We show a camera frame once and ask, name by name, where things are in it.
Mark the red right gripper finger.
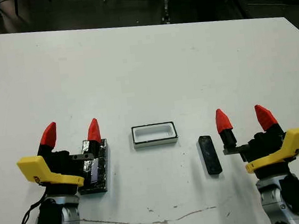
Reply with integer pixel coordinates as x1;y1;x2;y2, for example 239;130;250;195
214;107;239;150
254;102;285;141

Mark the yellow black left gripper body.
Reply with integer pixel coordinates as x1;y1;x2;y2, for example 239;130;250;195
15;146;99;204

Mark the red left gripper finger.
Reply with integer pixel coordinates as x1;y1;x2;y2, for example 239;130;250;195
85;117;103;154
34;121;60;156

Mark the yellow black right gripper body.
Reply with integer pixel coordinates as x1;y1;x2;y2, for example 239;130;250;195
221;127;299;182

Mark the slim black camera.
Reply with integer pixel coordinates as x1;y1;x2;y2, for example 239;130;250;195
196;134;223;177

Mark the black box lid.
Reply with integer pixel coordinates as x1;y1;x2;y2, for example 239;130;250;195
73;137;113;196

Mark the white box base black rim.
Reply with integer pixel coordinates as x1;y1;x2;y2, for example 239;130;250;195
130;120;180;150

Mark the black stand with casters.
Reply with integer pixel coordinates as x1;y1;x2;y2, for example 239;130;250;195
159;0;173;24

